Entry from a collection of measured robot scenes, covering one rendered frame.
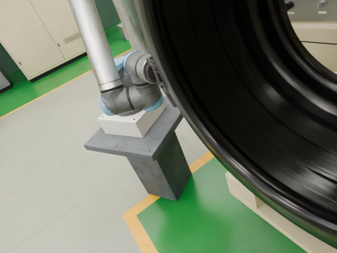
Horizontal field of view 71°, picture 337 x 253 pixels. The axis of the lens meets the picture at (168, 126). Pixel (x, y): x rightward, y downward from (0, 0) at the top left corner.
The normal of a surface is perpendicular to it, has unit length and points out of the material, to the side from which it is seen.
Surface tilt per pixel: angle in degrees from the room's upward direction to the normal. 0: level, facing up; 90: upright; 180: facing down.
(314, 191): 1
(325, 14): 90
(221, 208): 0
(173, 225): 0
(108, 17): 90
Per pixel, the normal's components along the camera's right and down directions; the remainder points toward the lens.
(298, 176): -0.25, -0.72
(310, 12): -0.78, 0.55
